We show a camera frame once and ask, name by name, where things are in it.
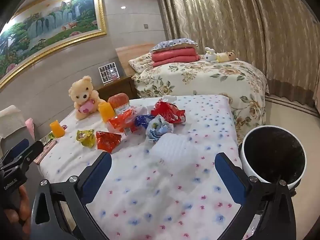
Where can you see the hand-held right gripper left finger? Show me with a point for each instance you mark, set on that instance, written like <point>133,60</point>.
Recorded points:
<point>100,171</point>

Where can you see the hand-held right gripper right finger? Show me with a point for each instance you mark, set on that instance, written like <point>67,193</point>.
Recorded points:
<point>230,177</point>

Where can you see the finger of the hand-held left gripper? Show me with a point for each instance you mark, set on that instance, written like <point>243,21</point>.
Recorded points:
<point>17,148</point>
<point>31,152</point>

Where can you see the white trash bin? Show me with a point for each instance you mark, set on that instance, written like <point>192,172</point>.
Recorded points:
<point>246,160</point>

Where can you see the yellow green snack wrapper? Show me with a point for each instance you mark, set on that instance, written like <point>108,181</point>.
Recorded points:
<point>86,137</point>

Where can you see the orange red snack wrapper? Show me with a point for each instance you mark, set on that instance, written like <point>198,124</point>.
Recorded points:
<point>122,122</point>

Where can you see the large orange foam net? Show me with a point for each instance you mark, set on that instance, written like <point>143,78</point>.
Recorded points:
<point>106,112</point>

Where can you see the white bubble foam sheet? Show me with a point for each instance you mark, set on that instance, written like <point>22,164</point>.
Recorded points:
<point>175,150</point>

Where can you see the blue snack wrapper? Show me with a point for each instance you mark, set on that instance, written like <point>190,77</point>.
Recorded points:
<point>143,120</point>

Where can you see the light blue wrapper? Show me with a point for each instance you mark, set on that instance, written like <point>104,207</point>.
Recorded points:
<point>158,130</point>

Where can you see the red white patterned wrapper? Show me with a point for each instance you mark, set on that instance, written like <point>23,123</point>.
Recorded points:
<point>167,111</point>

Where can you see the person's left hand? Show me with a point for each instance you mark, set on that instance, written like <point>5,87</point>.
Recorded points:
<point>23,205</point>

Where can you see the pink flat box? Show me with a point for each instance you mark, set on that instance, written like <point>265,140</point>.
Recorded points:
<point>46,151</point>

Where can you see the small green packet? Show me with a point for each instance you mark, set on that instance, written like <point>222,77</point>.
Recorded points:
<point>48,138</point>

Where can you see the pink cloth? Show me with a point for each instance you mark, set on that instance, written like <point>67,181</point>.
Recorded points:
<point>30,128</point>

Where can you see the white cloth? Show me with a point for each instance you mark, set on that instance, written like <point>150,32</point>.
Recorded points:
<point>11,120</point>

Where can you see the small orange foam net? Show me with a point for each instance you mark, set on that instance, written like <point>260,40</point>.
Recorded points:
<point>57,129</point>

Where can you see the small pink wrapper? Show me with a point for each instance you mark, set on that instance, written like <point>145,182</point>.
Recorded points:
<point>64,128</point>

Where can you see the white dotted bed sheet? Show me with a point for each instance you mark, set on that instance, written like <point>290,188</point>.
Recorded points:
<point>150,192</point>

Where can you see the red apple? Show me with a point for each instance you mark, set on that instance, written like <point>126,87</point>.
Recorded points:
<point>118,98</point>

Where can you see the cream teddy bear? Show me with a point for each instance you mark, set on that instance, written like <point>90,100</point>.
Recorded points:
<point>82,92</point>

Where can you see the wooden nightstand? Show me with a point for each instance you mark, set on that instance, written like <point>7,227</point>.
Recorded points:
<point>120,87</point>

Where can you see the floral quilt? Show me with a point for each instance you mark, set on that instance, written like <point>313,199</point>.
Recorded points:
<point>200,80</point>

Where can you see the floral pillow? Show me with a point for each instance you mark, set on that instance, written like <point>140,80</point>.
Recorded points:
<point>140,61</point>

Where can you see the yellow plush toy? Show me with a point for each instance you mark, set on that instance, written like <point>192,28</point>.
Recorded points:
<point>226,56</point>

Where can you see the wooden headboard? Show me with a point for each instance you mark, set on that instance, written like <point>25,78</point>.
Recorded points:
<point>130,52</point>

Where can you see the white bunny plush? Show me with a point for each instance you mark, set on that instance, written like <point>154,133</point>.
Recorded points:
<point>210,55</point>

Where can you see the gold framed landscape painting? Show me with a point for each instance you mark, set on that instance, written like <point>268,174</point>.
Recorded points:
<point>50,22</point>

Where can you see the folded red blanket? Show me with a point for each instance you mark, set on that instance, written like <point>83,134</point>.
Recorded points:
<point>175,56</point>

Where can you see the blue patterned pillow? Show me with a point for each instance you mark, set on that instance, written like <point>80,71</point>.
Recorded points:
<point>172,43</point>

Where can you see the beige patterned curtain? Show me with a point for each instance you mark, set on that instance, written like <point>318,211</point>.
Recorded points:
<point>237,17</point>

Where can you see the photo collage frame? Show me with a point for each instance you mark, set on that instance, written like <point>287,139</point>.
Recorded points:
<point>108,73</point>

